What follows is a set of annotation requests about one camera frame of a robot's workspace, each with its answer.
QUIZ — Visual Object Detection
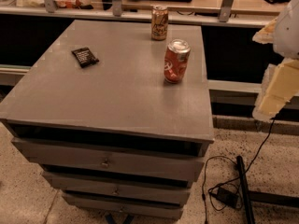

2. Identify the black metal stand leg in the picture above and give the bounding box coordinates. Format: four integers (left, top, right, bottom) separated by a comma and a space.
236, 156, 299, 224

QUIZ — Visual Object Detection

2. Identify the black power adapter with cable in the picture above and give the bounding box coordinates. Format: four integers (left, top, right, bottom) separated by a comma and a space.
201, 120, 275, 224

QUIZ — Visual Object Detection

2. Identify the orange soda can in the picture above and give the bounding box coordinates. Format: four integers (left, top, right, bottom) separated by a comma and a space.
164, 39, 191, 83

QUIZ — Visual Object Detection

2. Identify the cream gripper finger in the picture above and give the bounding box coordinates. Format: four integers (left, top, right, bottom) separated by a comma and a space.
252, 59, 299, 121
252, 18, 278, 44

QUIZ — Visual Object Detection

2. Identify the black rxbar chocolate wrapper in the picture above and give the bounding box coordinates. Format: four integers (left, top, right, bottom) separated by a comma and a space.
72, 47, 99, 68

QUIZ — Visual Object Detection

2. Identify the grey drawer cabinet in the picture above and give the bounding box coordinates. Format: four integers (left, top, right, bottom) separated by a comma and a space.
0, 21, 214, 219

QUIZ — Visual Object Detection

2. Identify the gold brown drink can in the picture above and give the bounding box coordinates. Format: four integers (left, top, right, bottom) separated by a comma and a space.
151, 5, 168, 40

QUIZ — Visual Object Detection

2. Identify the grey metal railing frame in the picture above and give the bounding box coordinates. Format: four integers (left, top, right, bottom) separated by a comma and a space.
0, 0, 288, 26

